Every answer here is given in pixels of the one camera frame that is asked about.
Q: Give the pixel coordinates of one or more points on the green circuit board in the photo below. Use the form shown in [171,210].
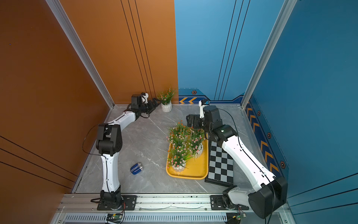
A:
[238,217]
[115,218]

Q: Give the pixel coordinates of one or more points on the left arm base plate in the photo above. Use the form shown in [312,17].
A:
[126,203]

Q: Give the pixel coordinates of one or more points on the green circuit board left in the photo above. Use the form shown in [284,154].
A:
[115,218]

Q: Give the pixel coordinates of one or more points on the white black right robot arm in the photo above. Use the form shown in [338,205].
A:
[269,191]

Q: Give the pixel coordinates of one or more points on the potted plant pink flowers back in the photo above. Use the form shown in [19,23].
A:
[177,143]

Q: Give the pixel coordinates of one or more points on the potted plant orange flowers corner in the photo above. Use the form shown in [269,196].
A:
[165,98]

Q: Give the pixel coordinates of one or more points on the potted plant orange red flowers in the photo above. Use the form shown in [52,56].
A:
[180,132]

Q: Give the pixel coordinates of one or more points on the aluminium corner post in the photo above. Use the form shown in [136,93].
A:
[69,30]
[280,23]

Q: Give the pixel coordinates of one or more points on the aluminium corner post left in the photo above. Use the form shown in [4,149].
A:
[69,30]

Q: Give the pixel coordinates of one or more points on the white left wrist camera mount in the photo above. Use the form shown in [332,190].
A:
[144,97]

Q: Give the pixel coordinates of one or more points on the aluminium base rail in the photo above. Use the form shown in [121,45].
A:
[160,208]

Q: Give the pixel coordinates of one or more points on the white ribbed pot pink flowers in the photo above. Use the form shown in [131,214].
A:
[178,158]

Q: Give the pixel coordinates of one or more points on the green circuit board right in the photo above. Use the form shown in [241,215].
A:
[238,217]

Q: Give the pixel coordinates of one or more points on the yellow plastic storage tray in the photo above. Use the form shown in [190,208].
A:
[196,169]

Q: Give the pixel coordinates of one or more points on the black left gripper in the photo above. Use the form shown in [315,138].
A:
[153,107]

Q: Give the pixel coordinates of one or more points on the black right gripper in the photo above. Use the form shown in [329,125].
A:
[190,122]

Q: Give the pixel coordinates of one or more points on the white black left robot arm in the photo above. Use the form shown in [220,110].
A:
[109,142]

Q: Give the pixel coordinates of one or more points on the potted plant pink flowers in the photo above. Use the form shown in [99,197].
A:
[177,143]
[195,151]

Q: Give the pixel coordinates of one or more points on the black white chessboard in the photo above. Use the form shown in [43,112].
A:
[220,168]

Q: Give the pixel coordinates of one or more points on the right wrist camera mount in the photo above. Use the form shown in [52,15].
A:
[203,103]

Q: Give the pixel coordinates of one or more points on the aluminium corner post right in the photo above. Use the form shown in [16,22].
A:
[280,23]

